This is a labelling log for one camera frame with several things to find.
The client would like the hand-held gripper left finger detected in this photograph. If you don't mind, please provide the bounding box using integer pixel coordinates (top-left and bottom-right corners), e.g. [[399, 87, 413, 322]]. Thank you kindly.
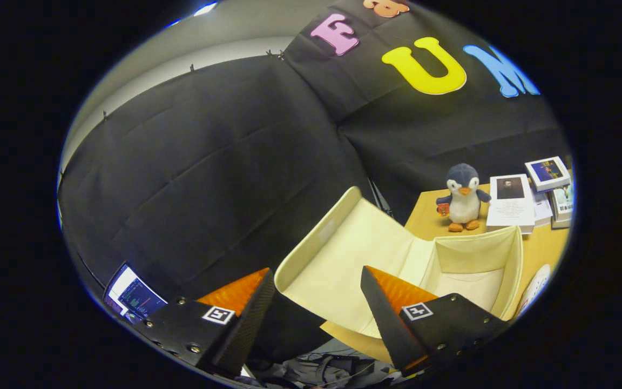
[[127, 267, 276, 379]]

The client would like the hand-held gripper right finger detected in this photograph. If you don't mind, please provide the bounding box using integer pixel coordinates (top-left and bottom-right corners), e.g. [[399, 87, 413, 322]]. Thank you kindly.
[[360, 265, 509, 377]]

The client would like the beige fabric storage box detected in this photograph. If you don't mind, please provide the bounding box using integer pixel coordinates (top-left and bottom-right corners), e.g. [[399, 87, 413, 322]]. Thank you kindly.
[[274, 186, 525, 339]]

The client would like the white canvas shoe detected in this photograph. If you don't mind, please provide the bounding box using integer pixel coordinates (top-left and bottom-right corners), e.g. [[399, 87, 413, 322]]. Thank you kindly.
[[516, 264, 552, 319]]

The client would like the laptop screen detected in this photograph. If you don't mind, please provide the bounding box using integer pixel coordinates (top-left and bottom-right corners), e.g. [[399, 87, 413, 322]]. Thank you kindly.
[[103, 263, 168, 325]]

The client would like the grey penguin plush toy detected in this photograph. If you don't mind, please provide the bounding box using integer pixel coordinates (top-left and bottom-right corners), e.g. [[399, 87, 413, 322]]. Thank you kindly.
[[436, 164, 491, 233]]

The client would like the white book with portrait cover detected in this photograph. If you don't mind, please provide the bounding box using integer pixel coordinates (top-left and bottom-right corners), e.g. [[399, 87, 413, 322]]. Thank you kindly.
[[486, 174, 536, 234]]

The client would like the black backdrop cloth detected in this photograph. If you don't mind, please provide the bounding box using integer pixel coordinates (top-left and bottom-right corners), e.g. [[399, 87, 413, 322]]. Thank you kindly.
[[57, 0, 571, 325]]

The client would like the thick book with teal cover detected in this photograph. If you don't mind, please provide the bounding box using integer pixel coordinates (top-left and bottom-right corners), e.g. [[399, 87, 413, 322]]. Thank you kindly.
[[551, 184, 575, 222]]

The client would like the book with blue picture cover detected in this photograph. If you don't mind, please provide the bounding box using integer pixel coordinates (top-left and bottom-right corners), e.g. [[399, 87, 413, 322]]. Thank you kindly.
[[525, 156, 571, 193]]

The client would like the tangle of dark cables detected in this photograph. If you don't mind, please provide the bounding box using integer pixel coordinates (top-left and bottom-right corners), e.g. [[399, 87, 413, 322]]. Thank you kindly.
[[252, 346, 393, 387]]

